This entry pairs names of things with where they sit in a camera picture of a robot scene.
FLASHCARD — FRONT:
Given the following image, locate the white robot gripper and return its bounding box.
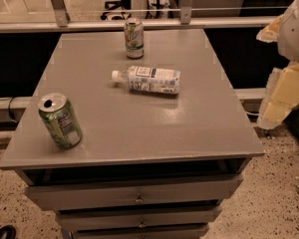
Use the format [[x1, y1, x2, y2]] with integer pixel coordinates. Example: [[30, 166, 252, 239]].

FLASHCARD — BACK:
[[256, 0, 299, 129]]

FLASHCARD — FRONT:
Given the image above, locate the clear plastic water bottle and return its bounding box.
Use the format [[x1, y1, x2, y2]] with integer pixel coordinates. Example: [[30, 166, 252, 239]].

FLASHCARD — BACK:
[[111, 66, 180, 95]]

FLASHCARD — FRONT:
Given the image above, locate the top grey drawer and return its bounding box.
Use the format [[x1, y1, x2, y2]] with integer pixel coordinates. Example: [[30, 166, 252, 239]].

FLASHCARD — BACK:
[[26, 174, 243, 210]]

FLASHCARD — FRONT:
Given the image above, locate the grey drawer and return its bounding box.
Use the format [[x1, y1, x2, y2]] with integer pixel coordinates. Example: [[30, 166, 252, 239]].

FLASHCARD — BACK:
[[26, 174, 243, 210], [74, 224, 208, 239], [56, 205, 221, 231]]

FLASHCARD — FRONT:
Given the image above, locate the white green soda can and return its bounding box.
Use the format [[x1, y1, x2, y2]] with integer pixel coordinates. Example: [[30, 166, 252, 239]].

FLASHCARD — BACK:
[[124, 18, 144, 59]]

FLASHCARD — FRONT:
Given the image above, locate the grey drawer cabinet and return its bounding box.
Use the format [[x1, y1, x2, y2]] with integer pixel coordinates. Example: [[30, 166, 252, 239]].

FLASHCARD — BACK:
[[0, 29, 266, 239]]

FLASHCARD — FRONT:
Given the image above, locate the black office chair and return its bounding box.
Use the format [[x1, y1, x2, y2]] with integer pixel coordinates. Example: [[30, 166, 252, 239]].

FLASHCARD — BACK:
[[99, 0, 133, 21]]

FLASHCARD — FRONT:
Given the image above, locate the middle grey drawer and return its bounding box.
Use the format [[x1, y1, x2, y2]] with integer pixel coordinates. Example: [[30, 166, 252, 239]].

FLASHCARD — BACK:
[[56, 205, 221, 231]]

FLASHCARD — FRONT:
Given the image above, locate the bottom grey drawer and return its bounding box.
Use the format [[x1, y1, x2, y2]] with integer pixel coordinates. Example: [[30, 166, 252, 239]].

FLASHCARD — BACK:
[[74, 224, 208, 239]]

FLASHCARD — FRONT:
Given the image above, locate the black shoe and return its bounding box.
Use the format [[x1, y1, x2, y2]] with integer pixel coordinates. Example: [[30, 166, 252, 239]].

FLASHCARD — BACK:
[[0, 225, 16, 239]]

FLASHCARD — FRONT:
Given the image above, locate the metal railing frame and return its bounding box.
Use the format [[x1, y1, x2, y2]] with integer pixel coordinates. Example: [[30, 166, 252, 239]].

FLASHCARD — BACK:
[[0, 0, 299, 35]]

